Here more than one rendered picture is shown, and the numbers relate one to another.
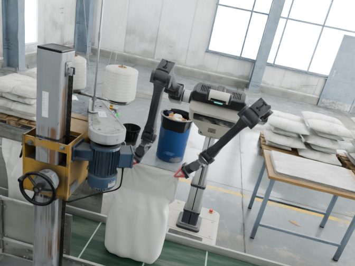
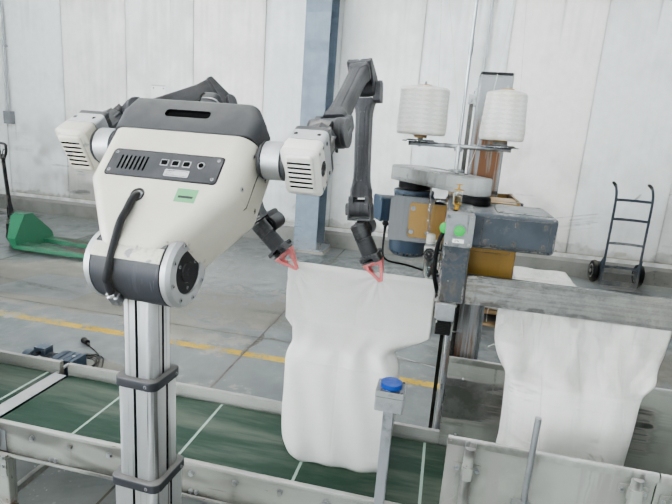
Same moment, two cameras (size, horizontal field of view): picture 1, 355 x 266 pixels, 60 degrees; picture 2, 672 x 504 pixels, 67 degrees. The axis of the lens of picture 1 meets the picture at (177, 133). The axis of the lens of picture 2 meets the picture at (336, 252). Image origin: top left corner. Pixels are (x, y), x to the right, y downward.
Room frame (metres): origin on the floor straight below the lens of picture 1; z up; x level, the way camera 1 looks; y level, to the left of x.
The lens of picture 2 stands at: (3.31, 0.27, 1.52)
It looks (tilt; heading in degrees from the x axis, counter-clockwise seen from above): 13 degrees down; 186
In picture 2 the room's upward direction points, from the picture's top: 4 degrees clockwise
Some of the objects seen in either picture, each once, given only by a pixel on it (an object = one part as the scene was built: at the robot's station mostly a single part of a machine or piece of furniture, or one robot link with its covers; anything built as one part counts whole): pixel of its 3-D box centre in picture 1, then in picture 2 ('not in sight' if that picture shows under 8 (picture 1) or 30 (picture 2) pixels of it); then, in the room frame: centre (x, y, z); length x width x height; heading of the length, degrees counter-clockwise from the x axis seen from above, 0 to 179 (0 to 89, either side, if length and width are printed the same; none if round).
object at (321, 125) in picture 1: (328, 127); not in sight; (4.72, -2.33, 0.68); 0.66 x 0.42 x 0.13; 82
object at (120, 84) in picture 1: (120, 83); (423, 111); (1.52, 0.33, 1.61); 0.17 x 0.17 x 0.17
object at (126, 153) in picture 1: (124, 158); (385, 210); (1.41, 0.24, 1.25); 0.10 x 0.08 x 0.12; 20
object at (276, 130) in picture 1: (282, 126); not in sight; (5.04, -1.73, 0.44); 0.66 x 0.43 x 0.13; 175
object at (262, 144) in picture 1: (295, 151); not in sight; (4.99, -2.06, 0.07); 1.20 x 0.82 x 0.14; 83
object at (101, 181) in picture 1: (103, 164); (410, 222); (1.37, 0.34, 1.21); 0.15 x 0.15 x 0.25
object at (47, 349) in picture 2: not in sight; (49, 363); (1.23, -1.28, 0.35); 0.30 x 0.15 x 0.15; 85
